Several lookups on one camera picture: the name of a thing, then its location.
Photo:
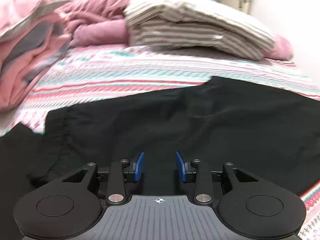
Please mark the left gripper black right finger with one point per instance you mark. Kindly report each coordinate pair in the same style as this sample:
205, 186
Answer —
244, 202

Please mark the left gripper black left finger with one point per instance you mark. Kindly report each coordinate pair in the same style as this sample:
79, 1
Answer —
73, 203

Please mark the black pants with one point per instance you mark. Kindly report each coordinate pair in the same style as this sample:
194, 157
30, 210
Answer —
270, 132

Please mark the black folded garment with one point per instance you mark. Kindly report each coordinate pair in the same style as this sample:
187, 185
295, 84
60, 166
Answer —
27, 162

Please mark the patterned red green bedsheet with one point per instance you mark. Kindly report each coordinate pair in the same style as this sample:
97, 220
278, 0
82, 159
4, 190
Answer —
100, 73

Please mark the pink grey blanket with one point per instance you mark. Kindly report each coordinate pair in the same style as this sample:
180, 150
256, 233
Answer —
33, 38

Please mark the mauve pink duvet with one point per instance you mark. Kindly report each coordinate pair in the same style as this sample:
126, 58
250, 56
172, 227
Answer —
94, 22

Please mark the beige striped pillow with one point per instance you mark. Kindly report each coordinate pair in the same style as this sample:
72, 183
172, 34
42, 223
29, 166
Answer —
191, 23

